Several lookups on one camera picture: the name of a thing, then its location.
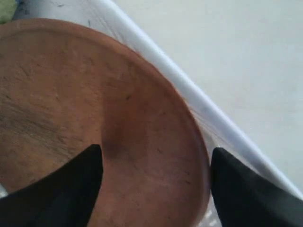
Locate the brown wooden plate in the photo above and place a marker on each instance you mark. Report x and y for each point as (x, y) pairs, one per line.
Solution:
(63, 87)

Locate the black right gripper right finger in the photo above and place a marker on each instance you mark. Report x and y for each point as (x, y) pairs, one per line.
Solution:
(243, 198)

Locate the white perforated plastic basket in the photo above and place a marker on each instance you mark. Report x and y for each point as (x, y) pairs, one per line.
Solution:
(217, 132)

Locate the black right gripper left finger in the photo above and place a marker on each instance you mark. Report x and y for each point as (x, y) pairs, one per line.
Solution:
(64, 198)

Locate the blue snack packet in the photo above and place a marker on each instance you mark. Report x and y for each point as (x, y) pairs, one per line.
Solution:
(7, 10)

